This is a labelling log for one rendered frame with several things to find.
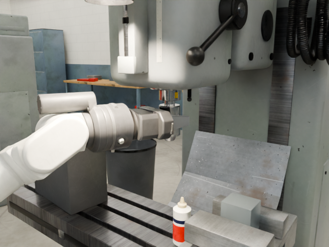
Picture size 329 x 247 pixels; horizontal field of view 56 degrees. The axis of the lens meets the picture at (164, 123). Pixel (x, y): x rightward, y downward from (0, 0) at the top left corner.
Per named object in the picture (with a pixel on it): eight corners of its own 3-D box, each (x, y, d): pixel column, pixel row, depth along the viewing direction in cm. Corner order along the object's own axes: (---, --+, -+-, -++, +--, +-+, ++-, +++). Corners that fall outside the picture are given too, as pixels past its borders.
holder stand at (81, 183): (70, 215, 81) (65, 142, 77) (35, 191, 96) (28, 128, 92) (108, 201, 89) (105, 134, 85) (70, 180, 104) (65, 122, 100)
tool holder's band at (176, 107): (184, 110, 65) (185, 105, 65) (167, 111, 63) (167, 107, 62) (172, 107, 69) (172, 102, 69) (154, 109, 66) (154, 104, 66)
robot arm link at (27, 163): (97, 138, 52) (27, 193, 46) (81, 135, 59) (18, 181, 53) (75, 107, 49) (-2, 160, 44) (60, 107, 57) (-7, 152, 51)
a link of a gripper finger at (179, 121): (187, 127, 66) (162, 131, 63) (187, 112, 66) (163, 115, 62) (191, 129, 65) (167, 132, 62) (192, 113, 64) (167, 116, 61)
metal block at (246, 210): (249, 240, 56) (251, 210, 55) (219, 229, 60) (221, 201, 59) (259, 228, 60) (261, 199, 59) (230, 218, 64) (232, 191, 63)
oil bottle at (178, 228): (183, 249, 67) (184, 203, 64) (169, 242, 69) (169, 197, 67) (194, 240, 70) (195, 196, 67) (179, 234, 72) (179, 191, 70)
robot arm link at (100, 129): (116, 153, 55) (50, 164, 49) (95, 147, 64) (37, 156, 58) (110, 89, 54) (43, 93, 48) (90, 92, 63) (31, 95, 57)
